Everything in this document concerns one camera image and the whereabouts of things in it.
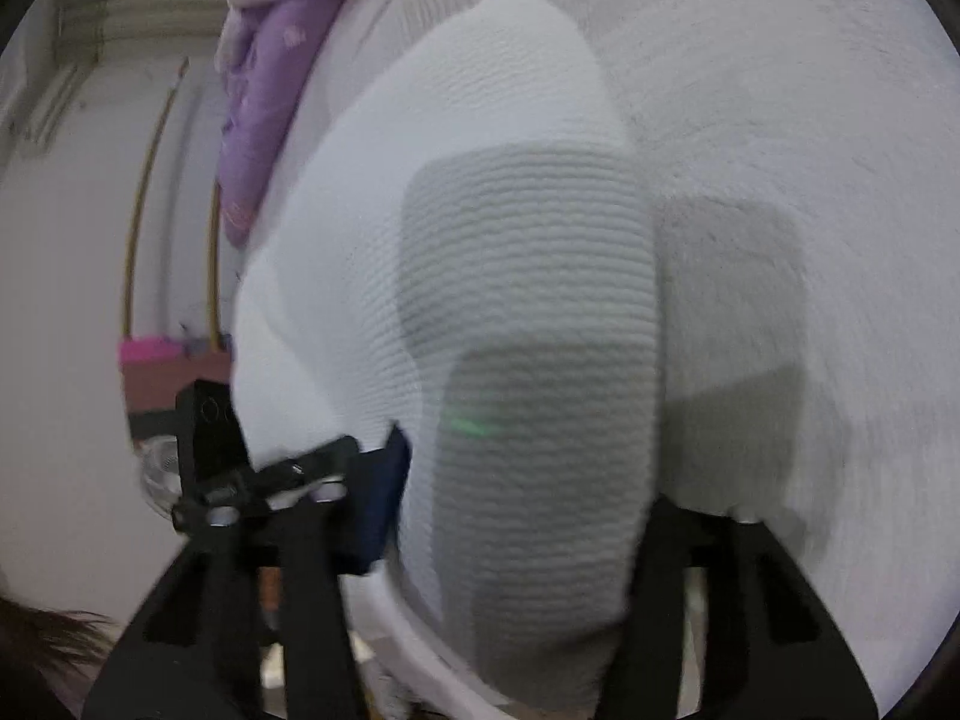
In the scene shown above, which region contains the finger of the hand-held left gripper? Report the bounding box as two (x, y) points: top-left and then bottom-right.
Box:
(175, 379), (254, 502)

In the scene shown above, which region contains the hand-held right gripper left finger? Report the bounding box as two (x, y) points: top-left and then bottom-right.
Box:
(82, 424), (413, 720)

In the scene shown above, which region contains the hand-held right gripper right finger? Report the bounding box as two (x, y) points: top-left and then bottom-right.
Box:
(596, 495), (878, 720)

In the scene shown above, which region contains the white snap-button jacket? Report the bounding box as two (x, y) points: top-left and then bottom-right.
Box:
(231, 0), (665, 713)

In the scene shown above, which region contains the white standing fan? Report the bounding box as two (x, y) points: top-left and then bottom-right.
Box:
(137, 431), (188, 522)

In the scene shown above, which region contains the pink towel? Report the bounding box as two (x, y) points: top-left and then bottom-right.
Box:
(118, 337), (185, 368)

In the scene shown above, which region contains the person's dark hair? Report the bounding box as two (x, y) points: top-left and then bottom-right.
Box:
(0, 592), (117, 698)

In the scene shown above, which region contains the purple floral quilt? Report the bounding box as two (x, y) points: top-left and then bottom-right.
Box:
(214, 0), (451, 248)

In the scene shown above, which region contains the beige curtain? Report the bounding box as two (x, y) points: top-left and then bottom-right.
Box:
(45, 0), (226, 68)

